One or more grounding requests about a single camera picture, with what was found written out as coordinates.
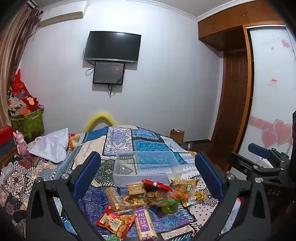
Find square biscuit packet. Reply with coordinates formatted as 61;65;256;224
126;181;147;195

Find pink heart stickers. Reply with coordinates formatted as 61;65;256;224
261;119;293;149

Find small black wall monitor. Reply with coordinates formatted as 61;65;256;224
92;62;125;85

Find orange spicy snack packet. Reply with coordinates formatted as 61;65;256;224
171;186;192;202

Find brown dates packet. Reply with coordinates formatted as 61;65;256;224
122;195;148;208

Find wooden overhead wardrobe cabinet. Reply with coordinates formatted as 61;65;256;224
198;0;287;52

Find pink plush toy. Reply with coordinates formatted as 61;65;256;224
13;130;29;158

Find long tan biscuit packet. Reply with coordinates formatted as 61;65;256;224
106;186;130;212

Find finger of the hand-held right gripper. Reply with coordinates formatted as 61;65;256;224
227;152;264;183
248;143;289;163

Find purple label wafer packet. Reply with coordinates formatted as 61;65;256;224
134;207;159;241

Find brown wooden door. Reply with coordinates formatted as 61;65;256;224
214;50;250;152

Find pile of red bags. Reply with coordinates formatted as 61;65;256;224
7;70;45;116

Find green-striped biscuit packet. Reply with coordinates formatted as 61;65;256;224
171;178;200;193

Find red flat box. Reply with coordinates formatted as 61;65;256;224
0;126;13;147

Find brown striped curtain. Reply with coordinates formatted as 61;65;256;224
0;5;43;130

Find brown cardboard box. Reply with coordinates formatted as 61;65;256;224
170;129;185;142

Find green fabric storage box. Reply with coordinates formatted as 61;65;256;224
10;109;45;140

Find red-top clear cracker bag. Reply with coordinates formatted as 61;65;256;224
142;179;174;205

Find black monitor cable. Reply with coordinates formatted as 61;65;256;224
108;79;123;97

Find black wall television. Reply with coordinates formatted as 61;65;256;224
83;31;142;63

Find green jelly cup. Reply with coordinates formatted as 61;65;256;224
161;199;179;214

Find white sliding wardrobe door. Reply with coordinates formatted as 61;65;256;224
235;24;296;167

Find orange patterned cloth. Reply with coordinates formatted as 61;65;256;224
69;134;79;150

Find white plastic bag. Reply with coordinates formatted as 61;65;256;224
28;128;69;163

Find white air conditioner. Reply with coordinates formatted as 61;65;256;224
38;0;89;27

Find red fried snack packet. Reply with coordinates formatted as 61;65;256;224
95;204;137;240

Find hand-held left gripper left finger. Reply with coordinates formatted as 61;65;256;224
25;151;103;241

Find yellow foam hoop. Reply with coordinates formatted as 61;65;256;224
84;112;116;131

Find yellow snack packet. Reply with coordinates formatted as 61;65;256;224
185;191;207;207

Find clear plastic storage container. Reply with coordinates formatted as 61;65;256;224
113;149;184;188

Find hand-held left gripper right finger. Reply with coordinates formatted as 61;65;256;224
195;152;272;241

